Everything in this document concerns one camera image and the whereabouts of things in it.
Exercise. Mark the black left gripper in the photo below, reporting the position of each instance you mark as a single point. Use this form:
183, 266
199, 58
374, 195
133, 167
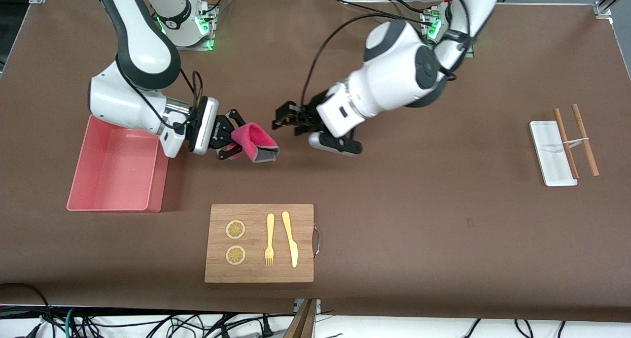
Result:
306, 116

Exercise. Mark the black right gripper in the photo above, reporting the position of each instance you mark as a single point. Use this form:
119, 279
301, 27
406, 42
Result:
223, 132

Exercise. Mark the red cloth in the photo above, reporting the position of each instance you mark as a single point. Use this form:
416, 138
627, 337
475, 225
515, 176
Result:
256, 141

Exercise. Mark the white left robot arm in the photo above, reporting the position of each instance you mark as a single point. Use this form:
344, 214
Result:
394, 72

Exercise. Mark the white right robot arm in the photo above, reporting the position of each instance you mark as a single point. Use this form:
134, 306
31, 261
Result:
143, 47

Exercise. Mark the yellow lemon slice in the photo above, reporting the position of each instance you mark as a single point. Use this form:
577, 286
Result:
235, 229
235, 255

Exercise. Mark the yellow plastic fork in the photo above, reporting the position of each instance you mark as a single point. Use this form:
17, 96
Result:
269, 239

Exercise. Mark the yellow plastic knife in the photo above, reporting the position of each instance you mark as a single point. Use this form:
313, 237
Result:
291, 239

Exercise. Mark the pink plastic bin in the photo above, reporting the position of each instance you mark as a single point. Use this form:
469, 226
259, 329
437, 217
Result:
113, 170

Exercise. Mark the wooden cutting board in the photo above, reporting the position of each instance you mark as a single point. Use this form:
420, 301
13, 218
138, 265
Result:
256, 274

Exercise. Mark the wooden stand leg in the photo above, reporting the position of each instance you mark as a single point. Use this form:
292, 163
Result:
301, 323

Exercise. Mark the white rectangular tray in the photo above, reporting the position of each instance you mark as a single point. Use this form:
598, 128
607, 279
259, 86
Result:
549, 155

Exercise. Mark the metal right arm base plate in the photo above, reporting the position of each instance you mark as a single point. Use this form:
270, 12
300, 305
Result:
197, 45

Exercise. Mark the small metal bracket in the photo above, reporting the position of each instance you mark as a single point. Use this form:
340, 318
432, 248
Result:
318, 304

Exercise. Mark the aluminium corner bracket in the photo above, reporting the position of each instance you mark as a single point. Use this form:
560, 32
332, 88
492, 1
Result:
605, 5

